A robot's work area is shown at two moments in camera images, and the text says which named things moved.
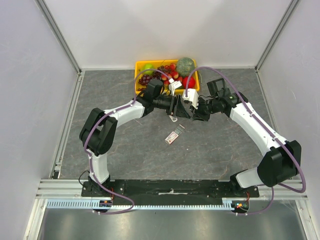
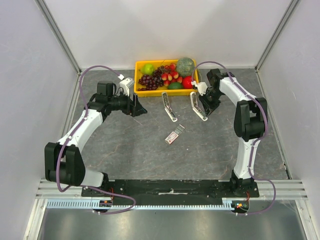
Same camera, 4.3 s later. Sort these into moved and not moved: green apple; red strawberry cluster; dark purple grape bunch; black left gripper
Moved: black left gripper
Not moved: green apple; dark purple grape bunch; red strawberry cluster
